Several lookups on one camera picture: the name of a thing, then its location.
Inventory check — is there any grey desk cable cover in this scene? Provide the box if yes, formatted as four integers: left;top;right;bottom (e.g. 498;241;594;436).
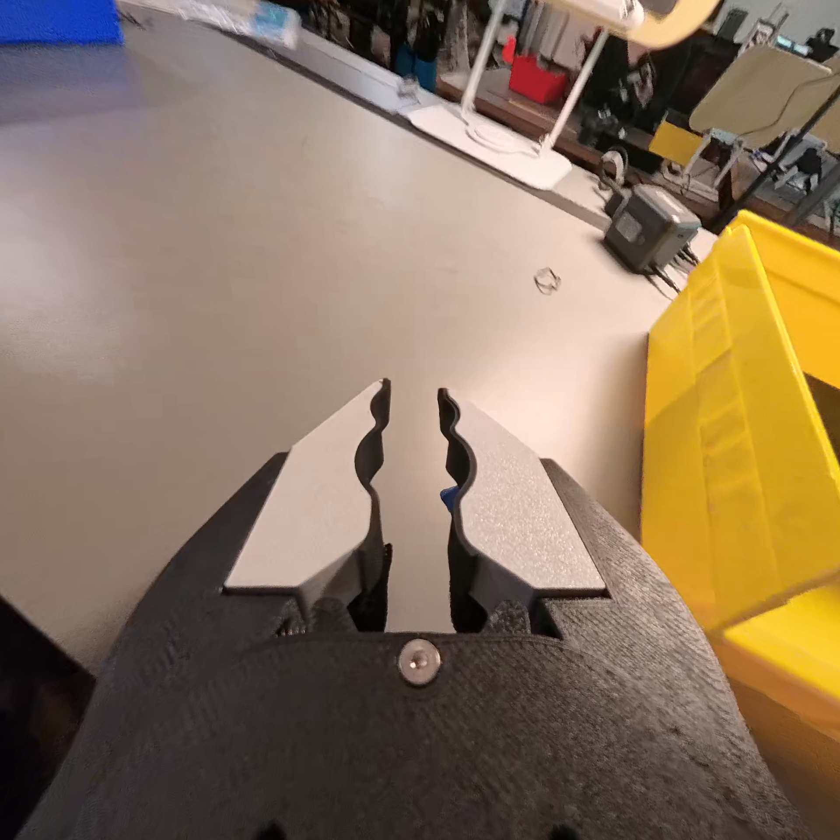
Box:
289;29;421;117

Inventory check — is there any black power bank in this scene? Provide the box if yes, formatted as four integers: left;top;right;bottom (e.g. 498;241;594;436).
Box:
602;184;702;274

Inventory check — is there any large blue bin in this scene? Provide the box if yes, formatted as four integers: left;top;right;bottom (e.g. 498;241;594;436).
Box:
0;0;126;47

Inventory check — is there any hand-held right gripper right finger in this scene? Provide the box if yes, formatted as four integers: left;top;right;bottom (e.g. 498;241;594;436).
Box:
436;387;608;606

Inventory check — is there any white base lamp stand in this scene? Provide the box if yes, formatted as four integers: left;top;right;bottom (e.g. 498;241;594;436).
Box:
407;0;647;191

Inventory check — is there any wooden work table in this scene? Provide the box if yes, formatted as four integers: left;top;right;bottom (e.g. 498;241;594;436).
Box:
436;66;840;231

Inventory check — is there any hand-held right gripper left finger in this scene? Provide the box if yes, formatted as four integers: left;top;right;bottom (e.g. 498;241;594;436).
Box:
223;377;393;611

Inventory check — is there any beige folding panel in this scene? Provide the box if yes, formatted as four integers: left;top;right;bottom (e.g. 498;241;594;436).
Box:
688;45;840;151

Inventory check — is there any clear plastic bag blue label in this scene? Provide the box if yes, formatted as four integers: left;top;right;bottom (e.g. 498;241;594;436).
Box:
118;0;304;51

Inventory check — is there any beige framed black panel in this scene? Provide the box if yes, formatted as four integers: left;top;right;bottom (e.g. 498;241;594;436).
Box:
545;0;723;51

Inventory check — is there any red plastic bin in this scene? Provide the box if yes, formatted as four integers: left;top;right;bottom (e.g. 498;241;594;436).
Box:
507;36;570;105

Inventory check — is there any black light stand pole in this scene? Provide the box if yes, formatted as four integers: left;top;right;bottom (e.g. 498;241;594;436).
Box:
712;85;840;235

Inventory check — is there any yellow bin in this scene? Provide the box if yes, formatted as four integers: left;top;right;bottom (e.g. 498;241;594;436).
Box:
640;209;840;840

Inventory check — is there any blue floor bin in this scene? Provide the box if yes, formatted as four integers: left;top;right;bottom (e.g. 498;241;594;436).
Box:
394;42;438;94

